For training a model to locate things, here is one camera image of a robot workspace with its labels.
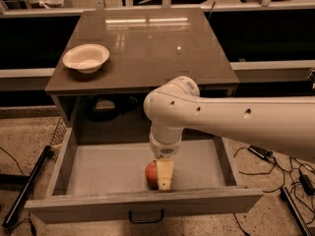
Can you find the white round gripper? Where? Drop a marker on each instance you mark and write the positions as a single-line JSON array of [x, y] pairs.
[[164, 150]]

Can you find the red apple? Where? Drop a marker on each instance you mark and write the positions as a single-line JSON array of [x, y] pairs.
[[151, 175]]

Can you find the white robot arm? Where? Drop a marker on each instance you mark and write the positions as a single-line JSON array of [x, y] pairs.
[[282, 124]]

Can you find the open grey top drawer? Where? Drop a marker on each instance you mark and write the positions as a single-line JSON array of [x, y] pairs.
[[100, 175]]

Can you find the grey cabinet with glossy top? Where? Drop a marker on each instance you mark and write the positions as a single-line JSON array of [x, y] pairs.
[[147, 48]]

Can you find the black power adapter near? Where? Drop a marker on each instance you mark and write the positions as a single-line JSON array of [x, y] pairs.
[[260, 152]]

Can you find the black power adapter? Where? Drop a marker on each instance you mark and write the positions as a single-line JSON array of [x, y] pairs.
[[260, 152], [307, 185]]

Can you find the black bar on right floor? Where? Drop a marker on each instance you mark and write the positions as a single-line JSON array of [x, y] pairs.
[[285, 196]]

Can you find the black bar on floor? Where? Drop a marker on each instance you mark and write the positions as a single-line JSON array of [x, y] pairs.
[[12, 216], [285, 196]]

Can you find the white bowl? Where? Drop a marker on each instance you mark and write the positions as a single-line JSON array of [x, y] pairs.
[[86, 58]]

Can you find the black power adapter far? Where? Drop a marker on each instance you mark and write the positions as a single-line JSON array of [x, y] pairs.
[[307, 185]]

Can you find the black bar on left floor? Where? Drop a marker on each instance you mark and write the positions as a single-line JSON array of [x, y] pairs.
[[12, 216]]

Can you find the black drawer handle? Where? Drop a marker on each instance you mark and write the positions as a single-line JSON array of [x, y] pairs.
[[145, 216]]

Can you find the wire mesh basket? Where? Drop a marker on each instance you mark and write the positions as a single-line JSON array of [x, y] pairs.
[[57, 139]]

